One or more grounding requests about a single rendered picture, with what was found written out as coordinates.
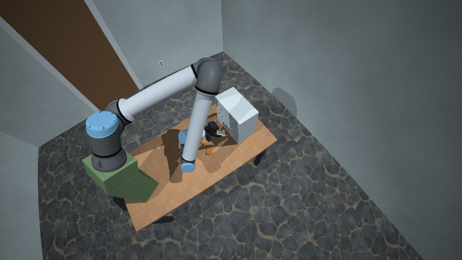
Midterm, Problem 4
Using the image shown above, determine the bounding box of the white chest of drawers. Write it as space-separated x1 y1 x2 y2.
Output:
215 87 259 144

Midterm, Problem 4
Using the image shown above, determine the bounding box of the grey drawer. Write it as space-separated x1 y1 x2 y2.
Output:
215 98 227 117
227 119 239 137
228 127 238 143
217 107 227 124
218 115 227 130
227 111 239 130

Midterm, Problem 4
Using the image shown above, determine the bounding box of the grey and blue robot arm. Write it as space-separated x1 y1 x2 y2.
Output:
86 57 222 172

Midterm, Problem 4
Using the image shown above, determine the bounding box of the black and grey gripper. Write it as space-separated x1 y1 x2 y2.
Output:
204 120 228 137

